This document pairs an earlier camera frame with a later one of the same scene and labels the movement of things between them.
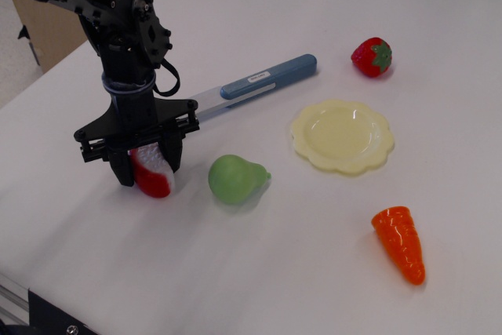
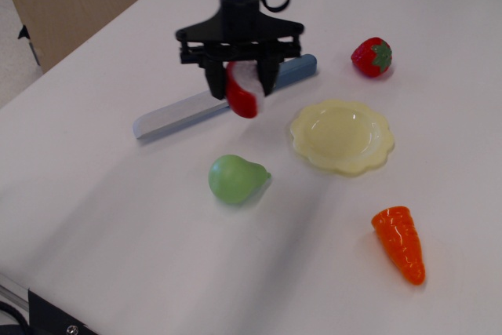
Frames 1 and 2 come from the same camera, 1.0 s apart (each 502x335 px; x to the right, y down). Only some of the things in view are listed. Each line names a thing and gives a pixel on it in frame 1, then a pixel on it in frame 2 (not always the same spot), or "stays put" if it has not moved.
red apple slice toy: [153, 175] -> [245, 93]
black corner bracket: [45, 318] stays put
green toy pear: [233, 180] stays put
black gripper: [133, 118] -> [242, 31]
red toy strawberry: [372, 56] stays put
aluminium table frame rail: [14, 302] stays put
